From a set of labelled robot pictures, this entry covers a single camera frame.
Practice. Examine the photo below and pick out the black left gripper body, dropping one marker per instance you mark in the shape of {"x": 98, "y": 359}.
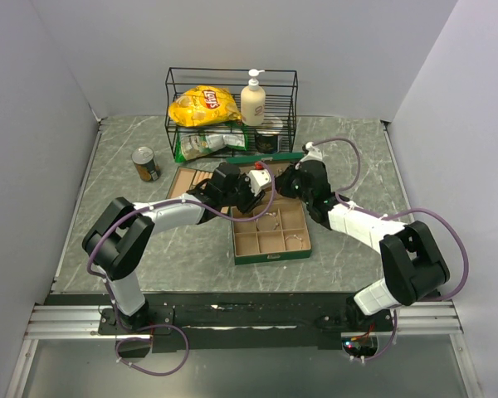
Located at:
{"x": 242, "y": 196}

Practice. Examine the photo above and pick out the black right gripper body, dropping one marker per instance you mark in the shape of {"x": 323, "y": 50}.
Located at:
{"x": 292, "y": 187}

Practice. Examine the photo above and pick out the silver pearl bangle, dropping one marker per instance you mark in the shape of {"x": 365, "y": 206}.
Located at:
{"x": 269, "y": 221}
{"x": 294, "y": 242}

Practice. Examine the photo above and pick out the green jewelry box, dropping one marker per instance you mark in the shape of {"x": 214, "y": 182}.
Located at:
{"x": 251, "y": 246}

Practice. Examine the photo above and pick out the green jewelry tray insert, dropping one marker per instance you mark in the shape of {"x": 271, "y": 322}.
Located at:
{"x": 186, "y": 179}

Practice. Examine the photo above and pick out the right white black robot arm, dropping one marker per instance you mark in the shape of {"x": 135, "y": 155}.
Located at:
{"x": 413, "y": 266}

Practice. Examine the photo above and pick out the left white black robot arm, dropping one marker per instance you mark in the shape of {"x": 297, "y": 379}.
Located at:
{"x": 116, "y": 242}

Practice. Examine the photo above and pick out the dark tin can with lid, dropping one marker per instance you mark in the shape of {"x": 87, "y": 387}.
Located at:
{"x": 268, "y": 135}

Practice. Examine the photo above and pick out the green white snack bag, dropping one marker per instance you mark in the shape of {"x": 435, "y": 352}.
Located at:
{"x": 193, "y": 143}

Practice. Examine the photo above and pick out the yellow chips bag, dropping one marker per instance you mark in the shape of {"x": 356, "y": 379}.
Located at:
{"x": 204, "y": 105}

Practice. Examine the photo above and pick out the brown food can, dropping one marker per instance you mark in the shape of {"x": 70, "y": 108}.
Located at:
{"x": 144, "y": 161}

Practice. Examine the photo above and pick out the cream lotion pump bottle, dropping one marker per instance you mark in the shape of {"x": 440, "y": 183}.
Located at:
{"x": 253, "y": 98}

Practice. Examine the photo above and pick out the black wire shelf rack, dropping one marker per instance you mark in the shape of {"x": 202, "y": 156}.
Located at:
{"x": 281, "y": 87}

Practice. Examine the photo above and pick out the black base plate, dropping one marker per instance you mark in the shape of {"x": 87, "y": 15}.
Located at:
{"x": 198, "y": 321}

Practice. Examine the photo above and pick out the aluminium rail frame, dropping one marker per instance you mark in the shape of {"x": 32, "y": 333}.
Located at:
{"x": 61, "y": 360}

